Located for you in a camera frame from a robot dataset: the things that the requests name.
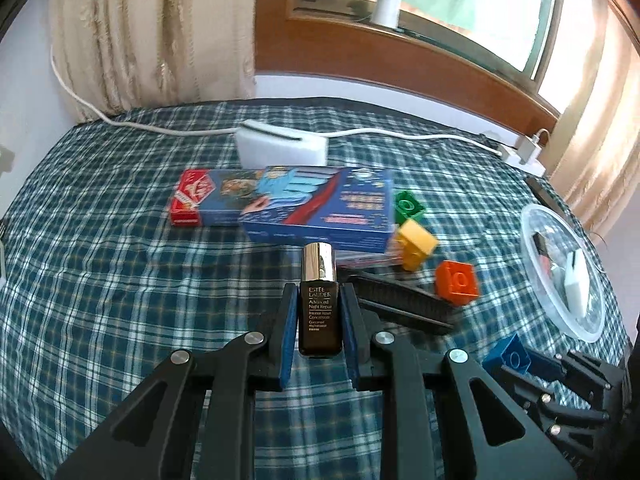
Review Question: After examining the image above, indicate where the blue toy block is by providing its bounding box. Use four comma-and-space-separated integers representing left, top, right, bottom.
482, 334, 532, 376

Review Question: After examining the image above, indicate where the yellow toy block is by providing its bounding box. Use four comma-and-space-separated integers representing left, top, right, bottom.
395, 219, 438, 271

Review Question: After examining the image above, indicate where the wooden window frame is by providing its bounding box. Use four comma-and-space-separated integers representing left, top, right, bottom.
254, 0, 561, 136

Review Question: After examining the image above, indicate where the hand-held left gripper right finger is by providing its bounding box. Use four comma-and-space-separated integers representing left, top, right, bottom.
341, 282, 586, 480

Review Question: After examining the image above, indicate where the clear plastic bowl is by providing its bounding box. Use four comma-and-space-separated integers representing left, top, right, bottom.
520, 204, 607, 342

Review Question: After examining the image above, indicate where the black comb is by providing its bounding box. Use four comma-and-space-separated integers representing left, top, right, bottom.
347, 272, 458, 336

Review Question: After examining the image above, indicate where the blue glove box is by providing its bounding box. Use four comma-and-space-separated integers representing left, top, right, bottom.
239, 165, 396, 256

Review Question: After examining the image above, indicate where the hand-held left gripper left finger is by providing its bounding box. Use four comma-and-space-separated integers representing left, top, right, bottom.
54, 282, 301, 480

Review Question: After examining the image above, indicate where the orange toy block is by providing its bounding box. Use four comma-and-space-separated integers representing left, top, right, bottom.
434, 261, 480, 307

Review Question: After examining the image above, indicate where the green toy block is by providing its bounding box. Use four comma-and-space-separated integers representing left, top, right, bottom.
392, 190, 427, 223

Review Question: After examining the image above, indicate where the white sponge block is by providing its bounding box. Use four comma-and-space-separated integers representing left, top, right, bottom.
236, 119, 330, 168

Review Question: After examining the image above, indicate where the dark serum bottle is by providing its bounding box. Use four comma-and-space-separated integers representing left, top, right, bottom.
298, 242, 345, 358

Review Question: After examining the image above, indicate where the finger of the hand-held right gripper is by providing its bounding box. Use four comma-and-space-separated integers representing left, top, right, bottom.
497, 364, 613, 441
525, 347, 626, 401

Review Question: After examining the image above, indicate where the white item in bowl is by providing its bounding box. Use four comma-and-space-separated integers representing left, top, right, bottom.
562, 249, 591, 317

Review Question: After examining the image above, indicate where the white power cable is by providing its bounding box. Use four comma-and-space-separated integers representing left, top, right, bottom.
50, 45, 506, 156

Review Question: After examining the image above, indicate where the clear pen case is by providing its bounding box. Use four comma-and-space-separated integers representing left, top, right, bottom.
336, 252, 403, 268

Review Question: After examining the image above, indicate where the red and blue flat box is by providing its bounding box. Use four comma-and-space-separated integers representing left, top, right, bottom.
170, 169, 271, 227

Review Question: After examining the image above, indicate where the white power strip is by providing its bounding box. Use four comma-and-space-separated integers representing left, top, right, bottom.
480, 132, 546, 166

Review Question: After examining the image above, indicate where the plaid desktop cloth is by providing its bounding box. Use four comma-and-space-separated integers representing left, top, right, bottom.
0, 100, 636, 480

